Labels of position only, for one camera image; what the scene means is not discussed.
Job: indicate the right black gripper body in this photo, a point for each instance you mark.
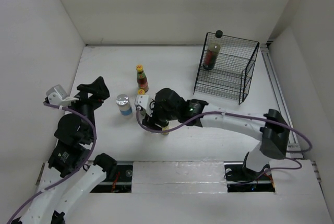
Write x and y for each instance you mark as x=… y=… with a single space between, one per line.
x=160 y=115

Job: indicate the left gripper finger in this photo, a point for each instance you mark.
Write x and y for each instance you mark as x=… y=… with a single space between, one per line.
x=99 y=89
x=85 y=89

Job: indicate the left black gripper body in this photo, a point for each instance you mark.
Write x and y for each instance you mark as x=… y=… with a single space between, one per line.
x=88 y=104

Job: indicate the dark soy sauce bottle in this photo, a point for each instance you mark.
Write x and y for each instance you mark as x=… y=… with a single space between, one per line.
x=213 y=51

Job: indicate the red sauce bottle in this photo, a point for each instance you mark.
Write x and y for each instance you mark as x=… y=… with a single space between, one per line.
x=142 y=78
x=141 y=92

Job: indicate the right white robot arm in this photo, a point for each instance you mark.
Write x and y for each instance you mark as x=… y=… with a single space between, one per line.
x=270 y=129

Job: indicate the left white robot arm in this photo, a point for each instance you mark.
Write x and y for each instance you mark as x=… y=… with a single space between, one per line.
x=76 y=138

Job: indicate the near small yellow bottle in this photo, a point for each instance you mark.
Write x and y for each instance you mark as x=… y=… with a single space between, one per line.
x=165 y=130

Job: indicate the left silver-lid jar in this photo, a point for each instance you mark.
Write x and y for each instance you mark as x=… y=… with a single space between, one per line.
x=124 y=105

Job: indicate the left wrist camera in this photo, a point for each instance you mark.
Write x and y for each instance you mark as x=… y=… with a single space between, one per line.
x=59 y=97

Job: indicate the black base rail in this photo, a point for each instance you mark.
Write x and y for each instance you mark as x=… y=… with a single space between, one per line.
x=183 y=177

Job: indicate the black wire rack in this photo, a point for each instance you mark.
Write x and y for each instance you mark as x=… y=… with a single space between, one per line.
x=232 y=74

